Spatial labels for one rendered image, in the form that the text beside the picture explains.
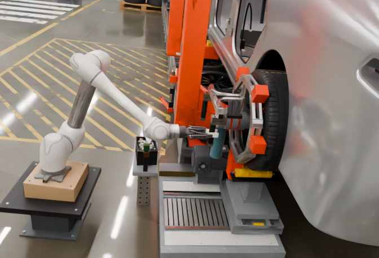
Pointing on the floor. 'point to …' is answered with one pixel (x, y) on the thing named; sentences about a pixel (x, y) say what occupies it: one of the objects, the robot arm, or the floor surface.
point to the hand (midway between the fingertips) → (212, 133)
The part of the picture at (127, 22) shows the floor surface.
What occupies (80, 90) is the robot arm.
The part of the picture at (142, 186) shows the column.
